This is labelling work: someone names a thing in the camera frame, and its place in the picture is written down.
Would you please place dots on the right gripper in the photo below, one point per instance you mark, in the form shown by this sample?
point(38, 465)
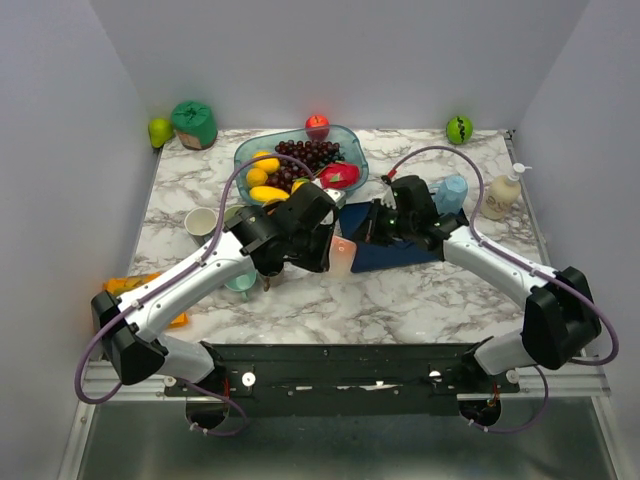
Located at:
point(371, 228)

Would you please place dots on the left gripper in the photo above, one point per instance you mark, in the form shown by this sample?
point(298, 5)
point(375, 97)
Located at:
point(320, 261)

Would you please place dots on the pink mug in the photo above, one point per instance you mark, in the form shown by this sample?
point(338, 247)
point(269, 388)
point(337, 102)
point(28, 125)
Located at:
point(342, 253)

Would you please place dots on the brown striped mug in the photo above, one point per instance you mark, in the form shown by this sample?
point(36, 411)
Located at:
point(271, 280)

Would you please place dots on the light blue faceted mug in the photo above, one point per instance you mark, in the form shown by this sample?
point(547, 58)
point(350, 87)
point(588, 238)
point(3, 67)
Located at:
point(450, 194)

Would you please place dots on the sage green mug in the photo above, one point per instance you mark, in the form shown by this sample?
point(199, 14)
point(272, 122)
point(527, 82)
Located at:
point(242, 284)

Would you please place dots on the light green mug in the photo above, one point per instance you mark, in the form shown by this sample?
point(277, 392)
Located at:
point(230, 212)

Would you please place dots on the dark grey blue mug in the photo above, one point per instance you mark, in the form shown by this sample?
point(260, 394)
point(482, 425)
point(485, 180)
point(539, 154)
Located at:
point(200, 224)

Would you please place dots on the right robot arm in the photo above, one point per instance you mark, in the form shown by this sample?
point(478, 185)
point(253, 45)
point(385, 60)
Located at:
point(557, 321)

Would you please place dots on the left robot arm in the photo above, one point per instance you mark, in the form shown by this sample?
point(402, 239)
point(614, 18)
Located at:
point(132, 325)

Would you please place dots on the dark blue tray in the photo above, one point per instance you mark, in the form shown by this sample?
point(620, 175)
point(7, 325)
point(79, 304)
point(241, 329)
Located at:
point(369, 257)

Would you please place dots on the red dragon fruit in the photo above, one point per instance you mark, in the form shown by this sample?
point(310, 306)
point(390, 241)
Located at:
point(339, 175)

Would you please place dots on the small yellow fruit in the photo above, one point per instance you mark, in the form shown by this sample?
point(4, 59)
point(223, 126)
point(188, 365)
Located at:
point(296, 185)

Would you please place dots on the yellow mango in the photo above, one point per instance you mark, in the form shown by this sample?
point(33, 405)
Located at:
point(263, 194)

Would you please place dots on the clear blue fruit container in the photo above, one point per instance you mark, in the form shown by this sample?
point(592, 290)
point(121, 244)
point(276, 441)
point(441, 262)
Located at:
point(347, 142)

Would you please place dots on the purple grape bunch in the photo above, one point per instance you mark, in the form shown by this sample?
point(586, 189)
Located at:
point(314, 155)

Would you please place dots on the orange fruit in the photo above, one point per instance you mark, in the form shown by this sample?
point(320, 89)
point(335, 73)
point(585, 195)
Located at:
point(256, 177)

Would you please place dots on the yellow lemon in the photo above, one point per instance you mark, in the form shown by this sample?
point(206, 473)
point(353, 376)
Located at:
point(268, 165)

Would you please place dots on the red apple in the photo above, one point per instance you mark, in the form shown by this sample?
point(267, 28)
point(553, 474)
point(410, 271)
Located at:
point(317, 127)

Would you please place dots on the green striped ball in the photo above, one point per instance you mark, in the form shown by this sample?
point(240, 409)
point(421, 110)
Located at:
point(459, 130)

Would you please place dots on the cream soap pump bottle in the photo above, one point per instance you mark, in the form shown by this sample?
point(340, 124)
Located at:
point(503, 192)

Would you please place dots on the green wrapped jar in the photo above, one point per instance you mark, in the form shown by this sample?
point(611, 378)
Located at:
point(194, 125)

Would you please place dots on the green pear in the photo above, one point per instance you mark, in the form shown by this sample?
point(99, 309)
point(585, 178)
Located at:
point(160, 131)

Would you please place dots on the orange snack bag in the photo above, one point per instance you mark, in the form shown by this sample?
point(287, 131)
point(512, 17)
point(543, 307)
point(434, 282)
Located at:
point(120, 285)

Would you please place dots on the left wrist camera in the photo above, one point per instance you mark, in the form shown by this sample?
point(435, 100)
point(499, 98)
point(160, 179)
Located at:
point(338, 197)

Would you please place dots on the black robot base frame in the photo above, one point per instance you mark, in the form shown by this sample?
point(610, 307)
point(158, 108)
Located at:
point(349, 380)

